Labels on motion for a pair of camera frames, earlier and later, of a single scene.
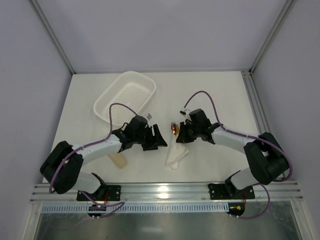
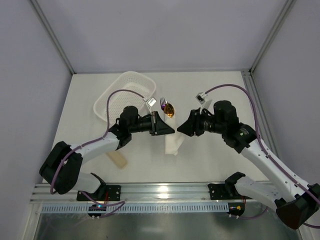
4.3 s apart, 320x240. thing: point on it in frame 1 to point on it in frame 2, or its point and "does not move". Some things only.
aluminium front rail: (184, 191) does not move
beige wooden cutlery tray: (118, 159) does not move
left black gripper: (149, 137) to (153, 123)
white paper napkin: (175, 152) to (173, 141)
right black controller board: (236, 209) does not move
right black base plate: (229, 191) does not move
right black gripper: (188, 132) to (197, 122)
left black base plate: (104, 193) does not move
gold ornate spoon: (175, 129) to (169, 109)
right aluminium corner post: (287, 9) does not move
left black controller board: (96, 207) does not move
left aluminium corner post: (52, 31) does not move
